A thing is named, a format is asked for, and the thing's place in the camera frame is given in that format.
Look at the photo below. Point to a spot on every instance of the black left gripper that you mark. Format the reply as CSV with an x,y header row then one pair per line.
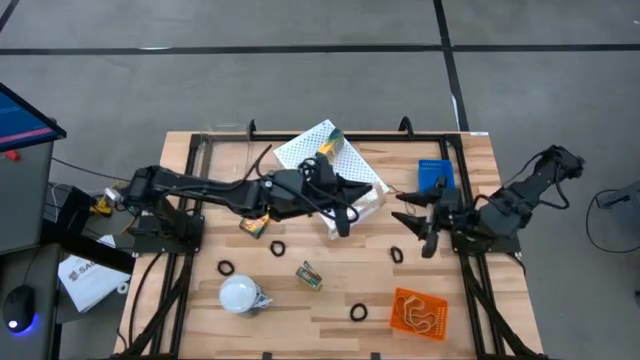
x,y
300,195

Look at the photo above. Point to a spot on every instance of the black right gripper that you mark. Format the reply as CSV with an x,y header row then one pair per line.
x,y
457,220

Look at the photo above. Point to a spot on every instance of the blue plastic basket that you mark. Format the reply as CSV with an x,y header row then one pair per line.
x,y
430,170

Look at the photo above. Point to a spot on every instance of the orange plastic basket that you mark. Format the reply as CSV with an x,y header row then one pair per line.
x,y
400,330

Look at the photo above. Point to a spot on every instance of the clear plastic bin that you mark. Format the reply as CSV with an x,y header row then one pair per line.
x,y
225,160

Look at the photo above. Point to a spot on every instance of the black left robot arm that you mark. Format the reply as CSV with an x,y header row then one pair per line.
x,y
210,192

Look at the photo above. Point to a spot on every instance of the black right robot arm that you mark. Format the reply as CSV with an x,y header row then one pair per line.
x,y
530,185

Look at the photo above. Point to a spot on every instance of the white perforated shelf riser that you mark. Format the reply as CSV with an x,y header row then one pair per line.
x,y
345,165

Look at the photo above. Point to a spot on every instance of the grey floor stand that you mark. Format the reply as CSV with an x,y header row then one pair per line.
x,y
622,196

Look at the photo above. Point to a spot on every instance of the white printed booklet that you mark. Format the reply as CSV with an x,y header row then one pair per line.
x,y
90,285

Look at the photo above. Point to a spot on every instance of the black equipment box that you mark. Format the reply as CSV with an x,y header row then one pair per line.
x,y
70,205

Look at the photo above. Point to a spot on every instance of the grey cabinet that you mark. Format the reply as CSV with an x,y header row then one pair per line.
x,y
25,195

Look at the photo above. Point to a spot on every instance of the blue screen monitor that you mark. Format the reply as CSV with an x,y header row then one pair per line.
x,y
22,117

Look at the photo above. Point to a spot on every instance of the red button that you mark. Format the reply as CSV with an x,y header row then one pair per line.
x,y
12,155

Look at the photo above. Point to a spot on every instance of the black computer mouse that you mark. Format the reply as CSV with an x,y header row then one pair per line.
x,y
19,308

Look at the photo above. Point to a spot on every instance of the black metal table frame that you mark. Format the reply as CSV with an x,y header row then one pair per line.
x,y
400,136

